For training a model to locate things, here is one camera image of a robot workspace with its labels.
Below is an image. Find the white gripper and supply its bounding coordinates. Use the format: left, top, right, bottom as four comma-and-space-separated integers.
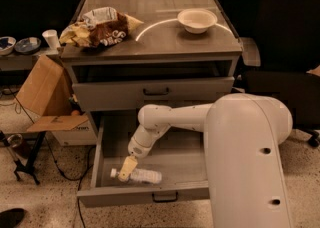
118, 138, 151, 182

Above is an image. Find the clear plastic water bottle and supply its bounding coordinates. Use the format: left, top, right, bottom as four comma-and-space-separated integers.
110, 168, 162, 184

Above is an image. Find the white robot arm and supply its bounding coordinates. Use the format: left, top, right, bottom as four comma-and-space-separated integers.
118, 93, 293, 228

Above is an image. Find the grey open lower drawer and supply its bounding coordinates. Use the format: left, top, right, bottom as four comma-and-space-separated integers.
78, 110, 209, 207

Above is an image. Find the grey top drawer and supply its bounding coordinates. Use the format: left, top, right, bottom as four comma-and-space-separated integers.
73, 77, 234, 111

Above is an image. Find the grey drawer cabinet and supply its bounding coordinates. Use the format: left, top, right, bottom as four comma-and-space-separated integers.
62, 0, 241, 127

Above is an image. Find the open cardboard box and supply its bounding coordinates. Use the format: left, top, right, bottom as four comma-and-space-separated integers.
17, 55, 97, 146

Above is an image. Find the black tripod stand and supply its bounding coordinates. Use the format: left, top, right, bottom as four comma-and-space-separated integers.
0, 131, 45, 185

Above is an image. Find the red cup on floor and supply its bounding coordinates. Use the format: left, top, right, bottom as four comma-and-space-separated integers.
8, 134, 31, 159

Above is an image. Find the black shoe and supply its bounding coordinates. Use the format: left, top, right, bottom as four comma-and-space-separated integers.
0, 208, 25, 228

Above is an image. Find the crumpled brown chip bag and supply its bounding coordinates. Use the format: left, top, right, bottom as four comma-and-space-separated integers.
59, 7, 143, 48

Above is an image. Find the white paper cup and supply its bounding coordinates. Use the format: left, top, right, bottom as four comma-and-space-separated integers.
42, 29, 60, 50

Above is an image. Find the blue bowl right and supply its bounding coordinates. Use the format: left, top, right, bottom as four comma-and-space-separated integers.
14, 37, 41, 55

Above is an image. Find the blue bowl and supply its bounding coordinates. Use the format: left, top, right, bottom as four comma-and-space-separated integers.
0, 36, 16, 56
14, 37, 41, 55

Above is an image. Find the white paper bowl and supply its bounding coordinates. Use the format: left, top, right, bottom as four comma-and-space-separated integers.
177, 8, 218, 34

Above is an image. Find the blue bowl left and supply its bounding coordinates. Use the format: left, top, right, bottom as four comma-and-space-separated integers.
0, 36, 16, 56

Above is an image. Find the black office chair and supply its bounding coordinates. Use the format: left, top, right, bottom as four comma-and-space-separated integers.
234, 0, 320, 148

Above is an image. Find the black floor cable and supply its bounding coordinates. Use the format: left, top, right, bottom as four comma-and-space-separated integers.
0, 85, 97, 228

